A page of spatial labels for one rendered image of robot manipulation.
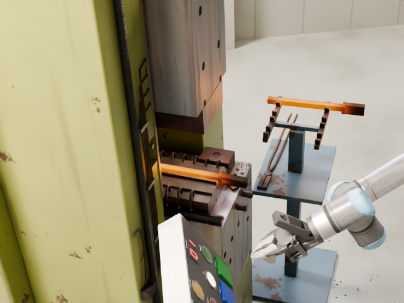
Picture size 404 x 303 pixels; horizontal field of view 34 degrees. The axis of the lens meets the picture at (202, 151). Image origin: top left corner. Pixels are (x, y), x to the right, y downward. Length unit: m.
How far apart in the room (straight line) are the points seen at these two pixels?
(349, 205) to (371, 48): 3.61
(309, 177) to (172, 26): 1.23
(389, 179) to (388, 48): 3.40
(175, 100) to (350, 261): 1.75
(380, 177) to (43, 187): 1.03
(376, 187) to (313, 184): 0.80
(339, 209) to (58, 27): 0.91
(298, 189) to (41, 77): 1.37
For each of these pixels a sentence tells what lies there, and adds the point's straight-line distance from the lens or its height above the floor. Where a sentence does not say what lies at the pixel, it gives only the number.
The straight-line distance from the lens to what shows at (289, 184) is 2.86.
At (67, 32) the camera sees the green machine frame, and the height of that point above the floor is 1.75.
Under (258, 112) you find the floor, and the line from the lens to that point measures 4.55.
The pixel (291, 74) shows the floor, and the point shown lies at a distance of 5.01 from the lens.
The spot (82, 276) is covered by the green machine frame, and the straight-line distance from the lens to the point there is 2.30.
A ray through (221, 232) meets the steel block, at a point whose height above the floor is 0.89.
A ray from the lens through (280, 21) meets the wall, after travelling 5.51.
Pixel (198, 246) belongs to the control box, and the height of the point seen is 1.13.
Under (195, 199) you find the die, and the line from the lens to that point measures 2.31.
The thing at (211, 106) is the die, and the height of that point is 1.33.
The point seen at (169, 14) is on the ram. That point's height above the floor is 1.70.
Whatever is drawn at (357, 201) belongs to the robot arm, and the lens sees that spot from 1.89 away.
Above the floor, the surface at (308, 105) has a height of 0.94.
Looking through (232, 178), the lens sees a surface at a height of 1.01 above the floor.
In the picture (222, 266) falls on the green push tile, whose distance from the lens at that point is 2.01.
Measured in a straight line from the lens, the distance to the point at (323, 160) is 3.00.
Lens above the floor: 2.47
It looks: 36 degrees down
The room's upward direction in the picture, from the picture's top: 3 degrees counter-clockwise
